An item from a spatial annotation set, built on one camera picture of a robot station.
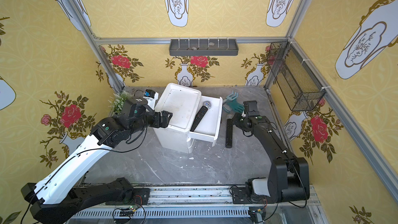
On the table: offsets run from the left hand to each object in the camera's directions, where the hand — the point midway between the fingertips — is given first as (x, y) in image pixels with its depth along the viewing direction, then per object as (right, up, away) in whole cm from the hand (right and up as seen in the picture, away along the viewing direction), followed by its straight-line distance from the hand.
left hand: (163, 113), depth 69 cm
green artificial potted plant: (-30, +5, +17) cm, 35 cm away
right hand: (+34, -6, +19) cm, 39 cm away
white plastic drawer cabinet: (+7, +5, +13) cm, 15 cm away
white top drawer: (+21, -9, +11) cm, 25 cm away
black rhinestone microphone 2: (+34, -13, +25) cm, 44 cm away
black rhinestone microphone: (+20, +3, +16) cm, 26 cm away
